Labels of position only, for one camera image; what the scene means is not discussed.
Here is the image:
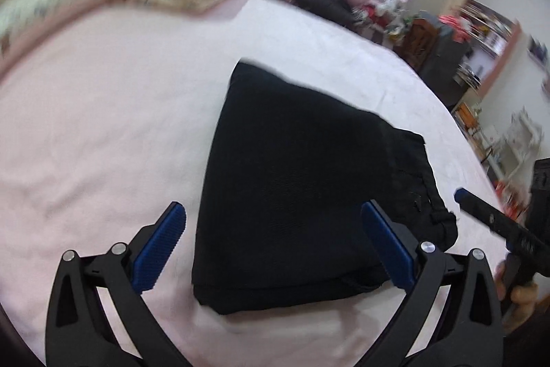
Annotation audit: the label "wooden chair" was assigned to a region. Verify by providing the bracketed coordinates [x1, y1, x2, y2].
[401, 15, 440, 67]

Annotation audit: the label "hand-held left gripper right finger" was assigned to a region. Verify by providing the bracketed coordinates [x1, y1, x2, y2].
[360, 200, 504, 367]

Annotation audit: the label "pink bed sheet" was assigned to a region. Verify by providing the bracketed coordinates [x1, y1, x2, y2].
[0, 0, 502, 367]

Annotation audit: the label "black pants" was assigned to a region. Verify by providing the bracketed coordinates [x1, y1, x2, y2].
[191, 60, 459, 316]

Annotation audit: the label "bookshelf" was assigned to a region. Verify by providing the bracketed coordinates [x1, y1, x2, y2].
[447, 0, 521, 63]

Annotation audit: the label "person's right hand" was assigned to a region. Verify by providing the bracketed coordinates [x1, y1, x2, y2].
[494, 261, 543, 334]

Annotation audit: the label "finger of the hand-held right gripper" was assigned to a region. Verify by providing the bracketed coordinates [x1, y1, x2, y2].
[454, 187, 534, 253]

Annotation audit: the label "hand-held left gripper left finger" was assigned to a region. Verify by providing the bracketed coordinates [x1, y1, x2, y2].
[45, 201, 190, 367]

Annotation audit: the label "white rack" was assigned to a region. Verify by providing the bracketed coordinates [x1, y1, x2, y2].
[485, 106, 543, 179]

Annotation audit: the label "dark cabinet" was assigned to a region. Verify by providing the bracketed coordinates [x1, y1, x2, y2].
[422, 21, 474, 106]

